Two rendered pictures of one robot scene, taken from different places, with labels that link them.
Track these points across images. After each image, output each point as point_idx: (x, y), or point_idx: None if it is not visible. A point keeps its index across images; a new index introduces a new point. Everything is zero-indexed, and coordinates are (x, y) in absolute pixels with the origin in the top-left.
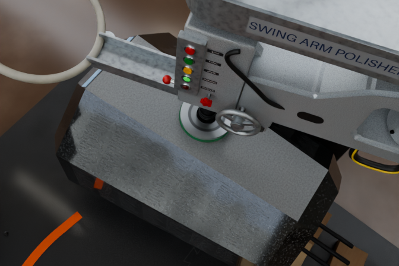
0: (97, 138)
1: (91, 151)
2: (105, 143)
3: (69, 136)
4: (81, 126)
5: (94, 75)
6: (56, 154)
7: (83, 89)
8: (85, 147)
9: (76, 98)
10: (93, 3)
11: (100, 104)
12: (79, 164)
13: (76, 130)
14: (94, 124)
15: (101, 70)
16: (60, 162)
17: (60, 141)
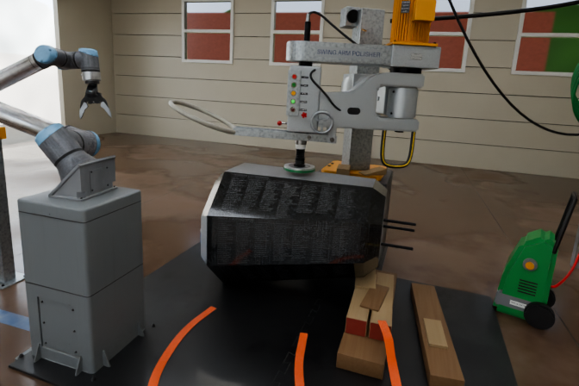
0: (236, 194)
1: (233, 202)
2: (242, 195)
3: (216, 201)
4: (224, 191)
5: None
6: (208, 214)
7: (222, 173)
8: (228, 202)
9: (217, 183)
10: (227, 122)
11: (235, 175)
12: (225, 214)
13: (221, 195)
14: (233, 187)
15: None
16: (208, 228)
17: (209, 207)
